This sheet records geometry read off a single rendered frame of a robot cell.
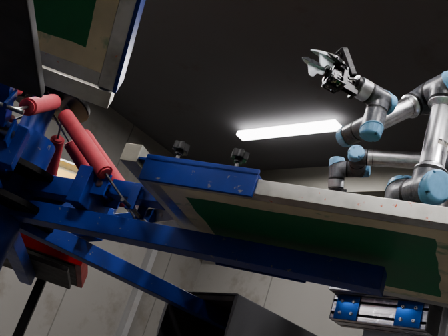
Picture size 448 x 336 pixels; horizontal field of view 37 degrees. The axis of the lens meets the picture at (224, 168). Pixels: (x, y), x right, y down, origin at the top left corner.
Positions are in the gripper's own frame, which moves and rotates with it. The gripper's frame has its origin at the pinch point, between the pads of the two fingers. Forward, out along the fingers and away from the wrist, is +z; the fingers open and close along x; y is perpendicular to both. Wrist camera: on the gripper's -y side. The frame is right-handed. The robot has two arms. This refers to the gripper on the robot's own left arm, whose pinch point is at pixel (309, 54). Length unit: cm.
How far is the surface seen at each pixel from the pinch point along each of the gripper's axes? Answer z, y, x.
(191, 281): -191, -136, 584
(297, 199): 14, 78, -39
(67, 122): 61, 46, 32
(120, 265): 22, 70, 66
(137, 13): 61, 51, -37
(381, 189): -258, -196, 313
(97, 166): 49, 60, 22
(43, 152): 63, 52, 46
